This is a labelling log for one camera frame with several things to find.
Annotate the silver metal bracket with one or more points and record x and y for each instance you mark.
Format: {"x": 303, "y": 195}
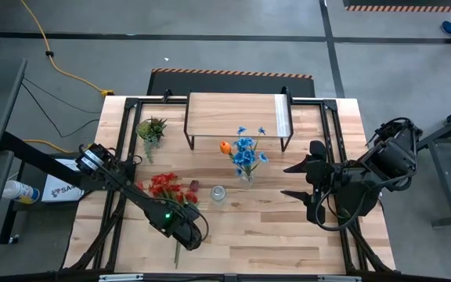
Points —
{"x": 121, "y": 277}
{"x": 339, "y": 278}

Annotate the black mat with striped edge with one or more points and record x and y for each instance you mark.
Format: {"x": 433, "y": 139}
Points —
{"x": 229, "y": 84}
{"x": 405, "y": 3}

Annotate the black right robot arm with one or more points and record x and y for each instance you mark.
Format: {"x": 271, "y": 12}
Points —
{"x": 390, "y": 160}

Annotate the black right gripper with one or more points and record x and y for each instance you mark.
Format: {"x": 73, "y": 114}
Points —
{"x": 321, "y": 176}

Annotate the dark red artificial tulip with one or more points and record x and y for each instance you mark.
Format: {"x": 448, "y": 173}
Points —
{"x": 194, "y": 185}

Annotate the white cardboard box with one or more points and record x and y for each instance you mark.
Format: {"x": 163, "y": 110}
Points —
{"x": 59, "y": 192}

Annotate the diamond-pattern clear glass vase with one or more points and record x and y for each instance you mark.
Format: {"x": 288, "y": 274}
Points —
{"x": 247, "y": 181}

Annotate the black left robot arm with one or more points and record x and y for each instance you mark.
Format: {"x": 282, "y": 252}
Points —
{"x": 131, "y": 192}

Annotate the black metal table frame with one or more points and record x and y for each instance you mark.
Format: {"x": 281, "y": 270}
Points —
{"x": 131, "y": 103}

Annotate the wooden shelf with black legs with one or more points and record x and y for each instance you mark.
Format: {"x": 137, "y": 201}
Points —
{"x": 229, "y": 113}

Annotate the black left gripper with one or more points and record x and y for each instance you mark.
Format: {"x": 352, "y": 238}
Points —
{"x": 192, "y": 233}

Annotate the white spray bottle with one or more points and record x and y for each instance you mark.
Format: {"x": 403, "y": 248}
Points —
{"x": 20, "y": 192}

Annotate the blue artificial flower bunch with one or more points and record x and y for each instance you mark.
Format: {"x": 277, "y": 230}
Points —
{"x": 245, "y": 154}

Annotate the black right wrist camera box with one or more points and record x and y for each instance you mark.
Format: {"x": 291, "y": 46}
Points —
{"x": 318, "y": 150}

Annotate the grey metal table frame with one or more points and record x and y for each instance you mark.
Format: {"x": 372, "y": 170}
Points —
{"x": 441, "y": 184}

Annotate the potted green succulent plant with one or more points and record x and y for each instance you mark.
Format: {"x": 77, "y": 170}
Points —
{"x": 151, "y": 129}

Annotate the orange artificial tulip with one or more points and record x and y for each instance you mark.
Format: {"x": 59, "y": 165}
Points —
{"x": 225, "y": 147}

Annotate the ribbed clear glass vase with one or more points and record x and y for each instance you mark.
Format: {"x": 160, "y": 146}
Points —
{"x": 218, "y": 193}

